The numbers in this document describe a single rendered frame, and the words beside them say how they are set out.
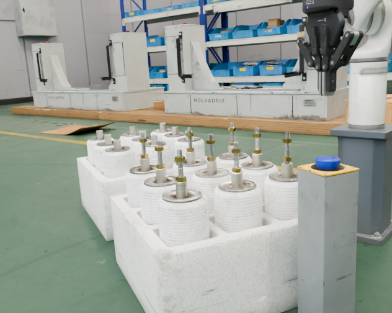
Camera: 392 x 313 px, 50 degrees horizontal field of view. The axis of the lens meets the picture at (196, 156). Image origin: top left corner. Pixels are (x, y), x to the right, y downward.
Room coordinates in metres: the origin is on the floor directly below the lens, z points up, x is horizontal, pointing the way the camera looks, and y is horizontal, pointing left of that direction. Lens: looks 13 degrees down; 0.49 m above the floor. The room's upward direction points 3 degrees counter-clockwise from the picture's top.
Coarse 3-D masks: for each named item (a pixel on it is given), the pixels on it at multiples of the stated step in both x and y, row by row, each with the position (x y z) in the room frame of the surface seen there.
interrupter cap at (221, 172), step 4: (220, 168) 0.93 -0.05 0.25; (196, 172) 0.91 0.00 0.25; (200, 172) 0.91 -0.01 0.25; (204, 172) 0.92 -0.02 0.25; (220, 172) 0.91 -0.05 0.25; (224, 172) 0.90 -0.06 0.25; (228, 172) 0.90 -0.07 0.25; (200, 176) 0.88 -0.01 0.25; (204, 176) 0.87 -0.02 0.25; (208, 176) 0.87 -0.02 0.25; (212, 176) 0.87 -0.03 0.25; (216, 176) 0.87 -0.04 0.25; (220, 176) 0.87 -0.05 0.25
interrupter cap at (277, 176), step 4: (276, 172) 0.88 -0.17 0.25; (280, 172) 0.88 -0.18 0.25; (296, 172) 0.87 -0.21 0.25; (272, 176) 0.85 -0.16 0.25; (276, 176) 0.85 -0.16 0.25; (280, 176) 0.85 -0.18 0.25; (296, 176) 0.84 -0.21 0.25; (276, 180) 0.82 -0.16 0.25; (280, 180) 0.81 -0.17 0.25; (284, 180) 0.81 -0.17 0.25; (288, 180) 0.81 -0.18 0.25; (292, 180) 0.81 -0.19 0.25; (296, 180) 0.81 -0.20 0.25
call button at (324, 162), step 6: (318, 156) 0.68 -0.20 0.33; (324, 156) 0.68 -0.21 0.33; (330, 156) 0.68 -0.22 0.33; (336, 156) 0.68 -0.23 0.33; (318, 162) 0.66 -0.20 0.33; (324, 162) 0.65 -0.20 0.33; (330, 162) 0.65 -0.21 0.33; (336, 162) 0.65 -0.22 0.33; (324, 168) 0.66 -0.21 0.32; (330, 168) 0.65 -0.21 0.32
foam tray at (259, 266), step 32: (128, 224) 0.84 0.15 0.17; (288, 224) 0.76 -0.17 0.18; (128, 256) 0.87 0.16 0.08; (160, 256) 0.66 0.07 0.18; (192, 256) 0.68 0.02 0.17; (224, 256) 0.70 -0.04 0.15; (256, 256) 0.73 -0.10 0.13; (288, 256) 0.75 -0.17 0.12; (160, 288) 0.66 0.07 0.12; (192, 288) 0.68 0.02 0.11; (224, 288) 0.70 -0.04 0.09; (256, 288) 0.73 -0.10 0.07; (288, 288) 0.75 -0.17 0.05
